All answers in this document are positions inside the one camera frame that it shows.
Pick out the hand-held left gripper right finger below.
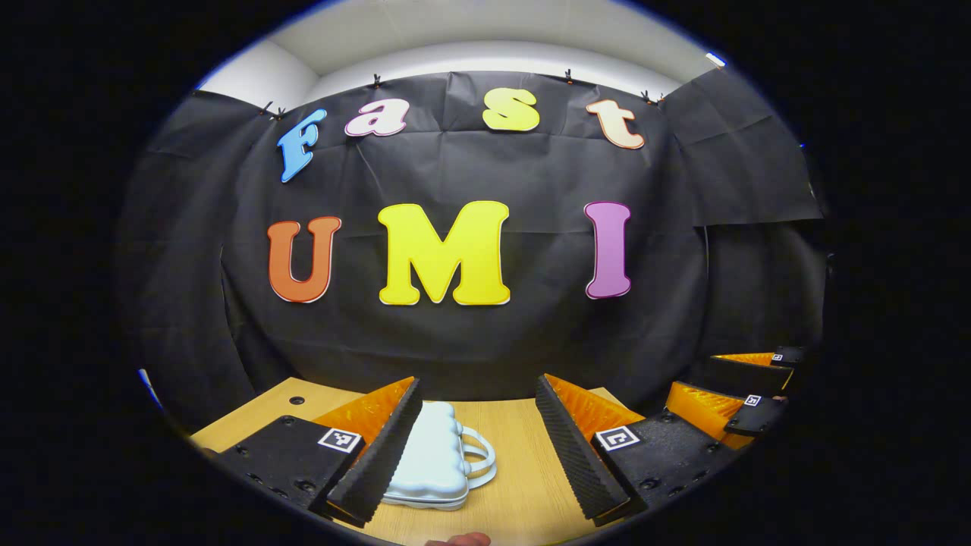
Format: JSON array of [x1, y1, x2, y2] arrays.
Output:
[[535, 373, 749, 529]]

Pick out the light blue small suitcase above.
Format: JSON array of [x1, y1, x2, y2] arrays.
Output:
[[382, 401, 498, 511]]

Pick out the black backdrop cloth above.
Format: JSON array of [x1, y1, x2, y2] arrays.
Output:
[[118, 70, 828, 437]]

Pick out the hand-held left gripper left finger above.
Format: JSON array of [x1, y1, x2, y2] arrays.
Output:
[[205, 376, 424, 530]]

